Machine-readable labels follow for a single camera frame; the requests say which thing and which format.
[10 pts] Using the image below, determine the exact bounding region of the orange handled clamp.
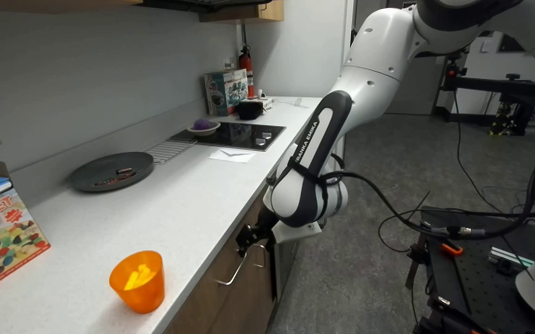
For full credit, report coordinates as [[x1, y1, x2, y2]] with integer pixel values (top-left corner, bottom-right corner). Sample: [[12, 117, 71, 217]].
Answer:
[[418, 219, 467, 260]]

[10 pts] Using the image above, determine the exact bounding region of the beige bowl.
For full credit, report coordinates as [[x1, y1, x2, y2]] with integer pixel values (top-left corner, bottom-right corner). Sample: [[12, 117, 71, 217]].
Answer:
[[186, 117, 223, 140]]

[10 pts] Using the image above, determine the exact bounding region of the purple toy in bowl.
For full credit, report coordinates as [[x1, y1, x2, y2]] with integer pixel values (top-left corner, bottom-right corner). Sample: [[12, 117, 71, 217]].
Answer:
[[192, 117, 218, 132]]

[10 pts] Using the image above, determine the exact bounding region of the pale teal bar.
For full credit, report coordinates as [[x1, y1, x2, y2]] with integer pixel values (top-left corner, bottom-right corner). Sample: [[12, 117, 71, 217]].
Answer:
[[487, 245, 535, 269]]

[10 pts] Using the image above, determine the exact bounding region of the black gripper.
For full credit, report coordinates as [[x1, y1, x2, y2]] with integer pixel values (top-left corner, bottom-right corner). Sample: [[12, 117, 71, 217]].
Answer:
[[235, 208, 283, 258]]

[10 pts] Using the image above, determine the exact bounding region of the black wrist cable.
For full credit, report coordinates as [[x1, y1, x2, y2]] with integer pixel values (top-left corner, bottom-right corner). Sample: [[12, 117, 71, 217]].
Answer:
[[287, 123, 535, 245]]

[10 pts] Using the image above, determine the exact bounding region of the orange plastic cup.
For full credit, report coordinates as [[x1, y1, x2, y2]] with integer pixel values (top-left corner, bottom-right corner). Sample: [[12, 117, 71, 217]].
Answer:
[[108, 249, 168, 316]]

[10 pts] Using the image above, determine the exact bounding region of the wooden drawer with silver handle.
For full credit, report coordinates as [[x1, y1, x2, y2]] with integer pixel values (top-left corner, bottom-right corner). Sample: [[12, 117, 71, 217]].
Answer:
[[177, 203, 274, 334]]

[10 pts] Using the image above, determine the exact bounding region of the colourful upright box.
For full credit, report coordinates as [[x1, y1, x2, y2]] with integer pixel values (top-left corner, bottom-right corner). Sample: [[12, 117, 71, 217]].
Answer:
[[203, 67, 251, 119]]

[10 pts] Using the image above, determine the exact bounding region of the black round pan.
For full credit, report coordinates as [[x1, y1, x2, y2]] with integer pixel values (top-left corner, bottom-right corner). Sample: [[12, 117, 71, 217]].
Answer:
[[69, 151, 157, 195]]

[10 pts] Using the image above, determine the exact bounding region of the red fire extinguisher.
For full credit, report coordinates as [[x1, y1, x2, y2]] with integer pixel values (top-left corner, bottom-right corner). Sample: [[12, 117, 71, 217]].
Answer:
[[236, 23, 257, 101]]

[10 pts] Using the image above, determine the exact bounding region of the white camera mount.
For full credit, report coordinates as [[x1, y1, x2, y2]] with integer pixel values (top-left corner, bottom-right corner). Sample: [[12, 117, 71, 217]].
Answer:
[[270, 217, 326, 245]]

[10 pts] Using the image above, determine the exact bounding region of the dark range hood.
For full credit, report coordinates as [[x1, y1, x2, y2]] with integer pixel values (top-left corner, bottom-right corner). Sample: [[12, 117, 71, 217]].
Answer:
[[138, 0, 264, 12]]

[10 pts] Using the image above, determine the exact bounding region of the colourful toy set box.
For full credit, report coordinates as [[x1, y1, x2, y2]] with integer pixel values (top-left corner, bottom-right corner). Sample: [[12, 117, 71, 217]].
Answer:
[[0, 154, 52, 303]]

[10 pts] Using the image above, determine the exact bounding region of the black robot table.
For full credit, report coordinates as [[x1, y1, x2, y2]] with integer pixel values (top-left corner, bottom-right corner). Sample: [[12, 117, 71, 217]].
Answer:
[[417, 204, 535, 334]]

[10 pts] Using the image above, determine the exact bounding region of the black glass cooktop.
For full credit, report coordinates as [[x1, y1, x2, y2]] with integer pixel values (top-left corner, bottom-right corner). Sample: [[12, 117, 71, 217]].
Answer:
[[170, 119, 288, 153]]

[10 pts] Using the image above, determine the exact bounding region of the black background equipment stand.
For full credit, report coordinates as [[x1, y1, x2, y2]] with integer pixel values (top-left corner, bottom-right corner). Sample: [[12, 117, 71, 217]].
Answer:
[[431, 30, 535, 138]]

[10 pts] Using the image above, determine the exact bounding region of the wooden upper cabinet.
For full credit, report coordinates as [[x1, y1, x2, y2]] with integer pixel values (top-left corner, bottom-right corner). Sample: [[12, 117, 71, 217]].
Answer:
[[197, 0, 287, 25]]

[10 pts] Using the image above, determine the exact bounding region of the silver cabinet door handle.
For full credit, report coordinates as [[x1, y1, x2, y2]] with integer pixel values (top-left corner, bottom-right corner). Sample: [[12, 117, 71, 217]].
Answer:
[[253, 245, 270, 271]]

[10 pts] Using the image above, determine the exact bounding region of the black pot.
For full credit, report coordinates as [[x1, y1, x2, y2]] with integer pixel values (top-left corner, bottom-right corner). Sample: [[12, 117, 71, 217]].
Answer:
[[235, 99, 266, 123]]

